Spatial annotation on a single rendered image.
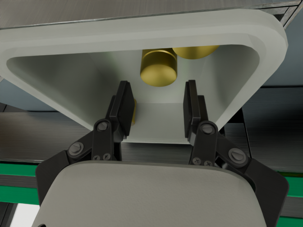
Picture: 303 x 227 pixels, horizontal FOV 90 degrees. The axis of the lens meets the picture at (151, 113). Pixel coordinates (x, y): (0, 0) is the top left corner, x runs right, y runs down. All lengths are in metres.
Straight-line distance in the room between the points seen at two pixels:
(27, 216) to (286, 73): 0.73
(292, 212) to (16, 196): 0.50
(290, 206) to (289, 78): 0.18
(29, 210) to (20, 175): 0.21
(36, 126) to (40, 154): 0.08
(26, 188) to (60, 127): 0.15
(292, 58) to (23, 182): 0.55
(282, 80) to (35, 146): 0.51
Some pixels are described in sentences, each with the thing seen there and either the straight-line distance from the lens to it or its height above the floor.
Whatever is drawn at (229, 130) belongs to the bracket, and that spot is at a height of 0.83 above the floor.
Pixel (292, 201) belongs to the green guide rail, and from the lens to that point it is 0.29.
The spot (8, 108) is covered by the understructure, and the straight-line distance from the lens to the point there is 0.94.
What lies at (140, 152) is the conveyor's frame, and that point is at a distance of 0.33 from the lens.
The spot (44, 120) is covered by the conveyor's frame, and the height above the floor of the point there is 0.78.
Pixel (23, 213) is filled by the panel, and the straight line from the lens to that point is 0.70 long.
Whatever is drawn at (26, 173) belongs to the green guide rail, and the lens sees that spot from 0.48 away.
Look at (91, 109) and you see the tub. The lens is 0.21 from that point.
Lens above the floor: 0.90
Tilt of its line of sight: 23 degrees down
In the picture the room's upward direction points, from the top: 176 degrees counter-clockwise
